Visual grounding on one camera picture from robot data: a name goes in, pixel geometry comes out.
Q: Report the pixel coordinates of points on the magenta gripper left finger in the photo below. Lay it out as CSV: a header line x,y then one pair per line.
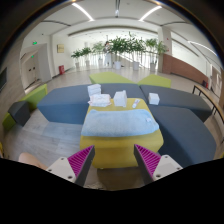
x,y
74,168

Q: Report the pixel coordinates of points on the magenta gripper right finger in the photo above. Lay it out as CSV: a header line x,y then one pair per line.
x,y
153,166

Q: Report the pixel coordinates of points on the light blue towel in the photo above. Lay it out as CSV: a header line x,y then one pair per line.
x,y
119,123

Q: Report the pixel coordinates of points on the white folded towel right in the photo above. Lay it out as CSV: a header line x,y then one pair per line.
x,y
154,98

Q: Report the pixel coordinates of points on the white folded towel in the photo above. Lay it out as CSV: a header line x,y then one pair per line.
x,y
154,98
120,98

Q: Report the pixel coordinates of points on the crumpled white patterned towel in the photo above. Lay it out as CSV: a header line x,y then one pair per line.
x,y
100,100

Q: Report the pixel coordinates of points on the white folded towel centre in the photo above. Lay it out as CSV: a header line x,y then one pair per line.
x,y
120,98

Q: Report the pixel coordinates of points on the yellow ottoman seat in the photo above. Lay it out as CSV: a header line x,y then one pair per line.
x,y
118,152

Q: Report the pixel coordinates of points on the blue-grey front right sofa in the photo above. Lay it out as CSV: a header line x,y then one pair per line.
x,y
186,139

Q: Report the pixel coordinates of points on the blue-grey left sofa section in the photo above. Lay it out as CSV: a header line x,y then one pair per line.
x,y
70,104

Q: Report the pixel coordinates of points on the blue-grey sofa section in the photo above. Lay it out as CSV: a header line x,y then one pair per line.
x,y
177,98
70,104

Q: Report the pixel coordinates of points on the small white tube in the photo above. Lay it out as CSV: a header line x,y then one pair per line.
x,y
135,103

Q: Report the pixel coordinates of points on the blue-grey right sofa section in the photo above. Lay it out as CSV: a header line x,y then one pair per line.
x,y
177,98

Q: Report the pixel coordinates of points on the stack of white folded towels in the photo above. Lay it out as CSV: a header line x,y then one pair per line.
x,y
94,89

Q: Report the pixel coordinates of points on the dark grey cube stool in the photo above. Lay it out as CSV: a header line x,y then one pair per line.
x,y
20,112

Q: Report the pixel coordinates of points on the lime green bench left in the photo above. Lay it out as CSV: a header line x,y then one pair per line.
x,y
32,98

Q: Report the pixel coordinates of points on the lime green right ottoman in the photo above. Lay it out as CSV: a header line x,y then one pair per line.
x,y
155,80

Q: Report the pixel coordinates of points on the lime green ottoman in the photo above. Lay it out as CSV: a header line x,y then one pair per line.
x,y
108,77
155,80

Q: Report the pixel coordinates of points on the wooden black-framed table right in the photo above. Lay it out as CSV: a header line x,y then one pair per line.
x,y
215,107

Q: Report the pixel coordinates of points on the lime green left ottoman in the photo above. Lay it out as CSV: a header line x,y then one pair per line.
x,y
108,77

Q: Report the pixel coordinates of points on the red fire extinguisher box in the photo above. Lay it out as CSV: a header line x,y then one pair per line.
x,y
61,69

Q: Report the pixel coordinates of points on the potted plant far left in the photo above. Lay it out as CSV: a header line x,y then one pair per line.
x,y
76,55

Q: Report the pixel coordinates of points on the potted plant centre right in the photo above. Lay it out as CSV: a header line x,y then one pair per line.
x,y
136,47

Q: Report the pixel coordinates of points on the potted plant far right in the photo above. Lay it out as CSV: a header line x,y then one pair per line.
x,y
155,48

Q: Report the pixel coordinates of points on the large potted plant centre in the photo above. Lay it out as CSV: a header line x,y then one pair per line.
x,y
118,46

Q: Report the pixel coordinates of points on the yellow wall picture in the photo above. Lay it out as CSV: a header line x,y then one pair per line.
x,y
60,48

